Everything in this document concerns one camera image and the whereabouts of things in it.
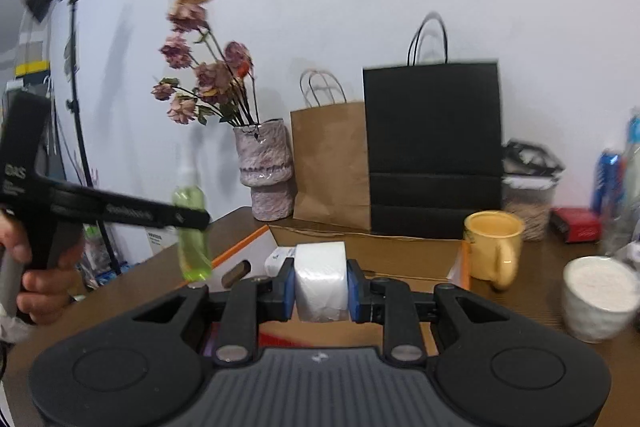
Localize brown paper bag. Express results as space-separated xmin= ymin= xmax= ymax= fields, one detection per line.
xmin=289 ymin=69 xmax=372 ymax=232

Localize white dimpled bowl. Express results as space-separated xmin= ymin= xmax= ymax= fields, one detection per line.
xmin=562 ymin=255 xmax=640 ymax=344

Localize white labelled bottle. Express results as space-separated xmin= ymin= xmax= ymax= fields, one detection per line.
xmin=264 ymin=246 xmax=297 ymax=276

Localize dried pink flowers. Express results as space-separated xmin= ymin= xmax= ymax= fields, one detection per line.
xmin=151 ymin=0 xmax=259 ymax=128

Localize yellow mug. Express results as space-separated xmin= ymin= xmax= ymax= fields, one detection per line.
xmin=462 ymin=210 xmax=526 ymax=292

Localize small red box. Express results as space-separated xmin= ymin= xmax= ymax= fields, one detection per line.
xmin=549 ymin=206 xmax=602 ymax=244

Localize clear black-lidded food container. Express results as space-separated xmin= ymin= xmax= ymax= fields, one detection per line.
xmin=501 ymin=139 xmax=566 ymax=242

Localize black paper bag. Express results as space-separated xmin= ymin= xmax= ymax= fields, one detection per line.
xmin=362 ymin=12 xmax=504 ymax=241

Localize white plastic-wrapped roll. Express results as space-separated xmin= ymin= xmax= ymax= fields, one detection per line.
xmin=293 ymin=241 xmax=350 ymax=323

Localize pink textured vase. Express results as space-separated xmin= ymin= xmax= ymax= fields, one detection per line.
xmin=233 ymin=118 xmax=296 ymax=222

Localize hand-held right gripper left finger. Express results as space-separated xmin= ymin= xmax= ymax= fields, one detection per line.
xmin=131 ymin=258 xmax=297 ymax=367

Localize person's left hand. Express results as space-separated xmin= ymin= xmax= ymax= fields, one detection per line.
xmin=0 ymin=212 xmax=87 ymax=326

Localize green spray bottle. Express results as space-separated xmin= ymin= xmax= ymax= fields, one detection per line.
xmin=172 ymin=147 xmax=214 ymax=284

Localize red cardboard box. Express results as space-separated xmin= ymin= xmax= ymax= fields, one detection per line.
xmin=202 ymin=223 xmax=474 ymax=356

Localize clear glass bottle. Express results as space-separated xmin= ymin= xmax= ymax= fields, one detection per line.
xmin=602 ymin=107 xmax=640 ymax=259

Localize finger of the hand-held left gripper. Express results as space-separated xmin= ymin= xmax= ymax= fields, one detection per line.
xmin=150 ymin=201 xmax=211 ymax=231

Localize blue drink can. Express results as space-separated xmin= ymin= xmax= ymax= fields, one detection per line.
xmin=592 ymin=149 xmax=627 ymax=214

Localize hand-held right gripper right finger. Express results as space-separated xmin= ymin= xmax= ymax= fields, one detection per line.
xmin=346 ymin=258 xmax=507 ymax=366

